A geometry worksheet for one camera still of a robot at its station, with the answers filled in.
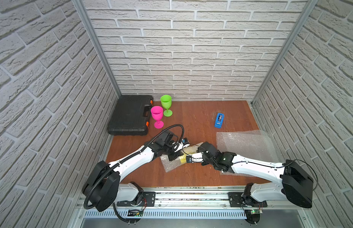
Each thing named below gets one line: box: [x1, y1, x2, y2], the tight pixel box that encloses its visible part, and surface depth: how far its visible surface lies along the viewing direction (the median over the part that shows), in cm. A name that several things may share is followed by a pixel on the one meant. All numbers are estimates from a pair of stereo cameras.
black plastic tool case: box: [107, 94, 154, 136], surface depth 100 cm
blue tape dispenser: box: [214, 112, 225, 129], surface depth 105 cm
